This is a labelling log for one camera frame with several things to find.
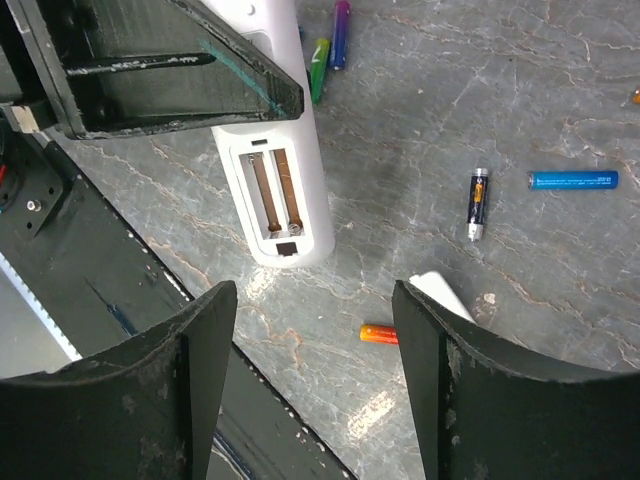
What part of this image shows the white remote control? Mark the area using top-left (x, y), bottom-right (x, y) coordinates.
top-left (205, 1), bottom-right (335, 268)

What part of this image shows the black battery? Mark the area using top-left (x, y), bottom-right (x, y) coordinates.
top-left (467, 168), bottom-right (489, 242)

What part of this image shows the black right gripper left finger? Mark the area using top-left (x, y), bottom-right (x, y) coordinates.
top-left (1, 281), bottom-right (237, 479)

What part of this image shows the red orange battery near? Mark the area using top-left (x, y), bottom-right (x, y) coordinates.
top-left (360, 324), bottom-right (398, 345)

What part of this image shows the white cable duct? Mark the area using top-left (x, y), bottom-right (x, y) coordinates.
top-left (1, 255), bottom-right (82, 362)

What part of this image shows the green battery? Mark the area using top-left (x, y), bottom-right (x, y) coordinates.
top-left (310, 38), bottom-right (330, 105)

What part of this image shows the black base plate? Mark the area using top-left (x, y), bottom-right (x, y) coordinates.
top-left (1, 162), bottom-right (350, 479)

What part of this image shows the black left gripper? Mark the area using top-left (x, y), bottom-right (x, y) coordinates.
top-left (1, 1), bottom-right (88, 240)

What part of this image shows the white battery cover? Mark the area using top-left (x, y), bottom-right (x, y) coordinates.
top-left (409, 271), bottom-right (475, 324)

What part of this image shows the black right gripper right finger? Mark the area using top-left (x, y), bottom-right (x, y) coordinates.
top-left (392, 281), bottom-right (639, 479)

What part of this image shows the blue battery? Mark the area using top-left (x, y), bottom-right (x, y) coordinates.
top-left (527, 170), bottom-right (619, 190)

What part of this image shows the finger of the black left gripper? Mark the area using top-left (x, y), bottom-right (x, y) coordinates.
top-left (19, 1), bottom-right (304, 140)

